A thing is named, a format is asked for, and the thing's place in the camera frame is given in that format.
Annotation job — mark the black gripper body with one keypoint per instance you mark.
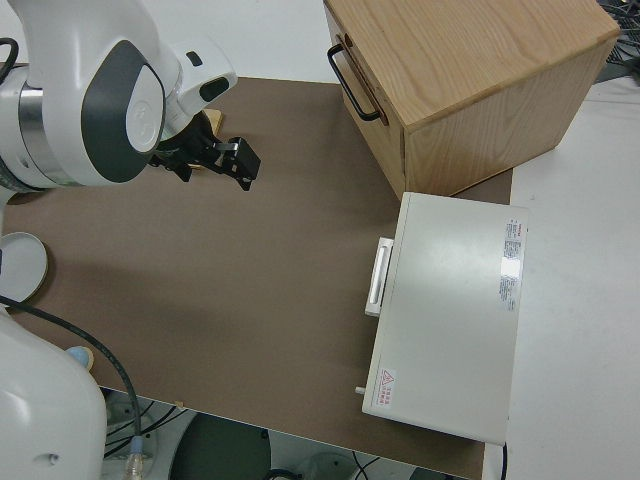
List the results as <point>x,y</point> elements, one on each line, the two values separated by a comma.
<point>192,147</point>

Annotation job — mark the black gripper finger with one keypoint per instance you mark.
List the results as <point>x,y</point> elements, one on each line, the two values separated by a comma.
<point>239,179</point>
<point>246,159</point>

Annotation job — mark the gray round plate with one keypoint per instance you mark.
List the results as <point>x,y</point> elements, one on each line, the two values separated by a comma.
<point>22,267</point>

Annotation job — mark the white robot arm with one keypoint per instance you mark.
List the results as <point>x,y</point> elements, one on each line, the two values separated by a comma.
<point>75,100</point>

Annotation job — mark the light blue plate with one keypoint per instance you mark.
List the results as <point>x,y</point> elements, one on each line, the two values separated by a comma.
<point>77,356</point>

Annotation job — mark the wooden mug rack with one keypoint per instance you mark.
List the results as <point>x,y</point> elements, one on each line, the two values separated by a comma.
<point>216,120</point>

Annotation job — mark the brown table mat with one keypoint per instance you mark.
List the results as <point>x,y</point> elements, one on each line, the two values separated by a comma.
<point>275,300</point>

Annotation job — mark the small white oven knob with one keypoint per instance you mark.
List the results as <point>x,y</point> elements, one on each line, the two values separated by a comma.
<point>358,390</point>

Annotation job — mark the light wooden cabinet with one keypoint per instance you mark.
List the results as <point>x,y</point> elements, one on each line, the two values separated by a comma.
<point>475,75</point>

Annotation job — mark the white toaster oven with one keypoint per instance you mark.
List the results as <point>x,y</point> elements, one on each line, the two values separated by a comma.
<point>450,310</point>

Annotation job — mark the dark round disc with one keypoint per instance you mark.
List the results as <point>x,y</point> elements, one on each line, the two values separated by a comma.
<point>220,450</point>

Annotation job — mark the white round base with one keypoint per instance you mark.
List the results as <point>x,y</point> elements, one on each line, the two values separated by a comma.
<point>325,464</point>

